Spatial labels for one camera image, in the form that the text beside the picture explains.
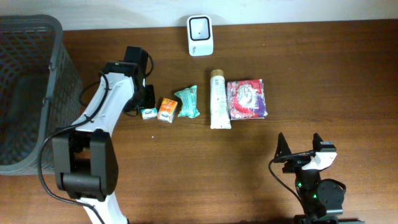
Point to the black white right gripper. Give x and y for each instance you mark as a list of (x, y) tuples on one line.
[(299, 163)]

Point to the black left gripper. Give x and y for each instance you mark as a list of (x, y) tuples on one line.
[(149, 97)]

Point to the teal small tissue pack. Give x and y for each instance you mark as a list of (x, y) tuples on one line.
[(149, 113)]

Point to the orange small tissue pack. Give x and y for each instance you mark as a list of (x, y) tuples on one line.
[(167, 109)]

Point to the green wipes pack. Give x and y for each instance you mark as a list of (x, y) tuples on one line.
[(188, 97)]

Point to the red purple tissue pack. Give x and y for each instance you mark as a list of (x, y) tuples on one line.
[(246, 99)]

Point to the white cream tube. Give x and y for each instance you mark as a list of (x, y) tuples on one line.
[(218, 101)]

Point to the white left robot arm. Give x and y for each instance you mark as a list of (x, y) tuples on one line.
[(86, 167)]

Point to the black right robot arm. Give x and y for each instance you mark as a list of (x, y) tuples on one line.
[(321, 199)]

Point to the grey plastic basket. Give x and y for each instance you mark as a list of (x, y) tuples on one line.
[(40, 87)]

